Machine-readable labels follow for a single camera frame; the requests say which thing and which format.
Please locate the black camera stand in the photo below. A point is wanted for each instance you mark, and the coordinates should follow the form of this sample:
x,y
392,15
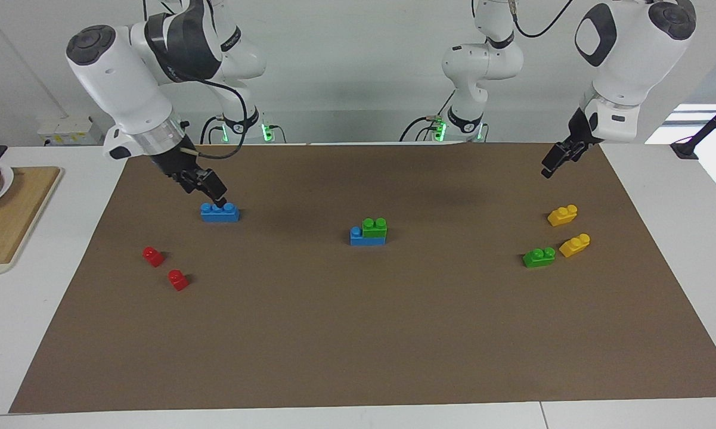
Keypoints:
x,y
685,149

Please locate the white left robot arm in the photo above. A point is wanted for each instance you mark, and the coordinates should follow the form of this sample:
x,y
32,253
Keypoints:
x,y
626,59

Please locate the red one-stud brick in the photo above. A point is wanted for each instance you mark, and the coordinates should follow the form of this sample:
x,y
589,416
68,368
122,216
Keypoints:
x,y
153,257
178,280

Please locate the brown paper mat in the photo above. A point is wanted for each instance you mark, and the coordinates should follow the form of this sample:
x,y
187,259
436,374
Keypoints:
x,y
369,322

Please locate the yellow two-stud brick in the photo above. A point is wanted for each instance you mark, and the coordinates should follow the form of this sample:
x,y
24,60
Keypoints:
x,y
575,246
562,216

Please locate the wooden cutting board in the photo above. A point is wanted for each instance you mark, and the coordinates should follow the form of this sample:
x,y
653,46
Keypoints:
x,y
12,226

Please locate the blue three-stud brick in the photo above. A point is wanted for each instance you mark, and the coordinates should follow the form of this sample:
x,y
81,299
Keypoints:
x,y
219,214
358,238

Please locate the green two-stud brick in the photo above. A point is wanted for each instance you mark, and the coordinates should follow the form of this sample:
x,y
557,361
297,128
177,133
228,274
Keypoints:
x,y
539,258
374,229

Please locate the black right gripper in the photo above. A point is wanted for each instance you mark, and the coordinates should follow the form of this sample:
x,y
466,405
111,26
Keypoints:
x,y
179,164

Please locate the white wall socket box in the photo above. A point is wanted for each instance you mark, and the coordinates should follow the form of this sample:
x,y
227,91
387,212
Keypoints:
x,y
65,130

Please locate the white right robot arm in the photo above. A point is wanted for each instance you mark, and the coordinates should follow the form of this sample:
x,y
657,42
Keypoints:
x,y
119,77

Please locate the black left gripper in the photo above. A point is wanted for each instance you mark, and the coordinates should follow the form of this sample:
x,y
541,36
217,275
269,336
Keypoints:
x,y
581,134

